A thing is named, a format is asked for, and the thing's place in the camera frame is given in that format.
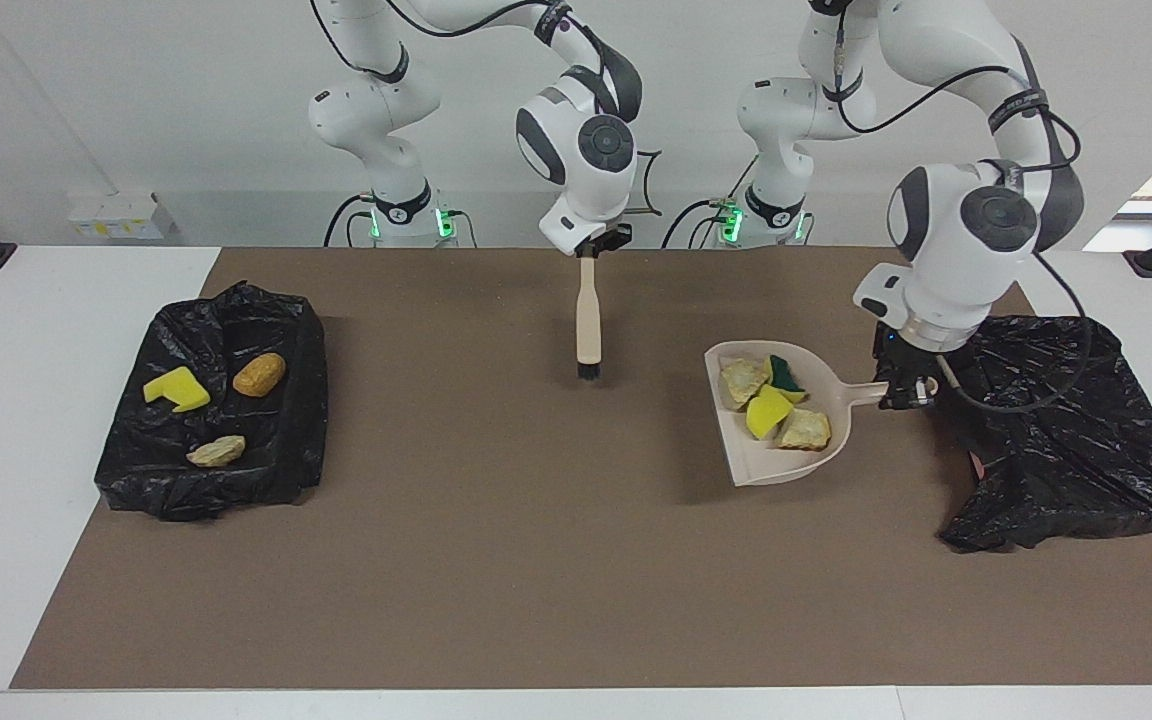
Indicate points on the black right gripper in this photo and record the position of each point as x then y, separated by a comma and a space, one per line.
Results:
604, 243

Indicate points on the small beige chunk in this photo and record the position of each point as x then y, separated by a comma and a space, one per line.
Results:
742, 380

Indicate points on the green and yellow sponge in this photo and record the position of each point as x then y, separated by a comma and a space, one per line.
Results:
788, 372

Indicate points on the long beige chunk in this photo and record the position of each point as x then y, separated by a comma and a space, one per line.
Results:
804, 430

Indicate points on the black bag bin pink edge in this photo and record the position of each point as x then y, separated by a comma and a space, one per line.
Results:
1076, 470

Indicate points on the beige brush black bristles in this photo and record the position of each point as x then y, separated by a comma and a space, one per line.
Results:
589, 320

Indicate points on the plain yellow sponge piece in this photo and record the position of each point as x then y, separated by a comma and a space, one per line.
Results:
768, 415

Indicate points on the notched yellow sponge piece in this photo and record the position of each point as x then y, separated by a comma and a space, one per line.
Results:
176, 388

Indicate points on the brown table mat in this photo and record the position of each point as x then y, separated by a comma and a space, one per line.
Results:
576, 600

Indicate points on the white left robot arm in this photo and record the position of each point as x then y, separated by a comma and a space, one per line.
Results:
976, 230

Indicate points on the white wall socket strip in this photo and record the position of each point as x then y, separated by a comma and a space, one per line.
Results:
116, 217

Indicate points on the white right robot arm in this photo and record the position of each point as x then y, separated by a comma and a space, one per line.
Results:
586, 150

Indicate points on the black bag-lined trash bin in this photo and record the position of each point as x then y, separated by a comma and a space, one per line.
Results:
266, 470

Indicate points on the striped croissant bread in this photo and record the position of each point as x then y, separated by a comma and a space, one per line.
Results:
216, 452

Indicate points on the brown oval bread roll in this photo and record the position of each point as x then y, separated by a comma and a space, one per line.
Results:
260, 374

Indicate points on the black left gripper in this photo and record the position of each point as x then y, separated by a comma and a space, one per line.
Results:
906, 358

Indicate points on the beige plastic dustpan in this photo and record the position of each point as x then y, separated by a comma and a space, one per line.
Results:
766, 465

